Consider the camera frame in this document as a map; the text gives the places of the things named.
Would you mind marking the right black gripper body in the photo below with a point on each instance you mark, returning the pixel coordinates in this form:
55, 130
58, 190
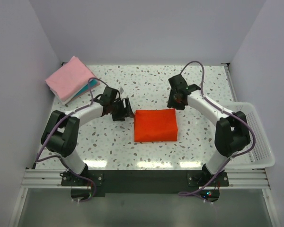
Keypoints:
171, 90

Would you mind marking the aluminium frame rail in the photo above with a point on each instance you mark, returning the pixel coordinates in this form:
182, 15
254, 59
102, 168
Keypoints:
232, 179

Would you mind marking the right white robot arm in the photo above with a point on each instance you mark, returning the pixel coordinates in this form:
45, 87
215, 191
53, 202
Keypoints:
231, 129

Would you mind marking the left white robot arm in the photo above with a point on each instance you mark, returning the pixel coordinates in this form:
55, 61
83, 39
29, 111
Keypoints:
62, 129

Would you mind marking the orange t shirt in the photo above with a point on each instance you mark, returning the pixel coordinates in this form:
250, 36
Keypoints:
155, 125

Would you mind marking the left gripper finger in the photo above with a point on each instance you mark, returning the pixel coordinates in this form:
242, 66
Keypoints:
127, 109
119, 117

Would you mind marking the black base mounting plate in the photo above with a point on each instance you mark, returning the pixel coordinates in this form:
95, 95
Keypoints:
99, 183

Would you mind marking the teal folded t shirt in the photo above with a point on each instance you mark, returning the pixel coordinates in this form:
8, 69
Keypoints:
85, 89

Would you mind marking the white plastic basket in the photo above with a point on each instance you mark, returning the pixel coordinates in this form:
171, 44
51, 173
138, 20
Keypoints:
261, 156

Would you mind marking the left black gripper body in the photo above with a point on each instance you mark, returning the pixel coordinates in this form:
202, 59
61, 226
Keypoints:
116, 105

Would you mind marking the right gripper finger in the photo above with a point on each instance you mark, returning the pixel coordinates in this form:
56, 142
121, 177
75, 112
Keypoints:
172, 103
181, 104

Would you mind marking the pink folded t shirt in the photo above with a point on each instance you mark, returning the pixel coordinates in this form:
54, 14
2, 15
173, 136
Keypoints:
69, 78

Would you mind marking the white folded t shirt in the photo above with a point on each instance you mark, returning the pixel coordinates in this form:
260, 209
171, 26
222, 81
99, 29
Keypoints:
64, 100

